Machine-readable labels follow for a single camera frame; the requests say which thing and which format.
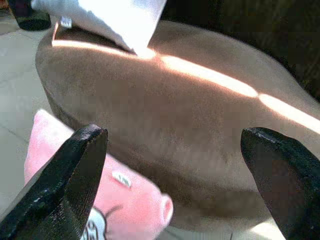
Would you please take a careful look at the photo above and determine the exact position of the round black object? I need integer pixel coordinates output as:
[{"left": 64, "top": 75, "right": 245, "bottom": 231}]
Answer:
[{"left": 7, "top": 0, "right": 52, "bottom": 32}]

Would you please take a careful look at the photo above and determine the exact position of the beige suede sofa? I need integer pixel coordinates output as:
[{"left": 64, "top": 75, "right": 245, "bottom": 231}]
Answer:
[{"left": 35, "top": 19, "right": 320, "bottom": 240}]

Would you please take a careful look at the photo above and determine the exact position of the white pillow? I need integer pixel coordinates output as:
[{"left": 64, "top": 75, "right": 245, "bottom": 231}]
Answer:
[{"left": 30, "top": 0, "right": 168, "bottom": 55}]

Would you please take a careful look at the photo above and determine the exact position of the pink cartoon print pillow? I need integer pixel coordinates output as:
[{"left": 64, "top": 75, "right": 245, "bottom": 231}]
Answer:
[{"left": 23, "top": 108, "right": 174, "bottom": 240}]

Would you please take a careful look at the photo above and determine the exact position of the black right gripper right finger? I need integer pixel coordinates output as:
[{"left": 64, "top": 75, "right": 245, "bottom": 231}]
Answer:
[{"left": 240, "top": 126, "right": 320, "bottom": 240}]

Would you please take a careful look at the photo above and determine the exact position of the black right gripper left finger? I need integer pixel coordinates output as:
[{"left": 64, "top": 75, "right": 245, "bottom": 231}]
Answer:
[{"left": 0, "top": 123, "right": 109, "bottom": 240}]

